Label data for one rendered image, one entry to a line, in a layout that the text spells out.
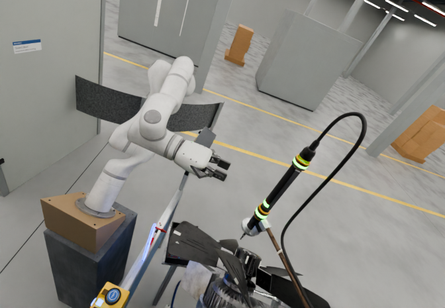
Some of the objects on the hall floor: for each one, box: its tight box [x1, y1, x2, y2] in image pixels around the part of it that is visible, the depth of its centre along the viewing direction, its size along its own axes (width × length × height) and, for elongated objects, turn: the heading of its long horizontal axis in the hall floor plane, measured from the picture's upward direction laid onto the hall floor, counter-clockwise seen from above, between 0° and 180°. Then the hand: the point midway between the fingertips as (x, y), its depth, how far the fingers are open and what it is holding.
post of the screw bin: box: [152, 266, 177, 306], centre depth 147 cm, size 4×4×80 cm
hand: (222, 169), depth 69 cm, fingers open, 5 cm apart
